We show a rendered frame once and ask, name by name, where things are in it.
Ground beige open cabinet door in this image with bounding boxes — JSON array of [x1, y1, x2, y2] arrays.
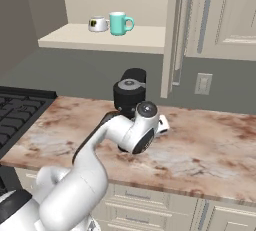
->
[[159, 0, 188, 100]]

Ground teal mug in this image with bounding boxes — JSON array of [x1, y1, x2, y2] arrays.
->
[[108, 11, 136, 37]]

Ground white mug with dark print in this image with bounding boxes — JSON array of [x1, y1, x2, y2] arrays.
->
[[87, 15, 110, 33]]

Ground beige base cabinet door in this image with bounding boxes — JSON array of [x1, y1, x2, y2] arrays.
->
[[196, 200, 256, 231]]

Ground black hob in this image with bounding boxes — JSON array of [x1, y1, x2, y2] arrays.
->
[[0, 86, 58, 160]]

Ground beige narrow drawer front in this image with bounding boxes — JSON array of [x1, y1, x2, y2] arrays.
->
[[14, 167, 46, 194]]

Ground black oven front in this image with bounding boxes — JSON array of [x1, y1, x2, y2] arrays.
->
[[0, 164, 23, 197]]

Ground beige open wall cabinet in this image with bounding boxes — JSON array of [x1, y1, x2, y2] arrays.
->
[[37, 0, 172, 56]]

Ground white wall socket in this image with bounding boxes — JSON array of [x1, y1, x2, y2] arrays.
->
[[194, 72, 214, 96]]

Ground grey handle of open door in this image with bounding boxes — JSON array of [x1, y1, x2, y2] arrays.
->
[[172, 0, 193, 87]]

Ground grey drawer handle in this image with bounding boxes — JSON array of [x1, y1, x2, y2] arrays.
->
[[124, 215, 151, 225], [124, 190, 152, 200]]

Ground grey handle of closed door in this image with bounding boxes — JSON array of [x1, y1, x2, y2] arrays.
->
[[196, 0, 214, 55]]

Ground grey base cabinet door handle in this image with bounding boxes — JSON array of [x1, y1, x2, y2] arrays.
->
[[197, 199, 210, 231]]

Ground beige closed wall cabinet door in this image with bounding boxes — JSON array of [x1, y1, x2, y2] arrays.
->
[[184, 0, 256, 62]]

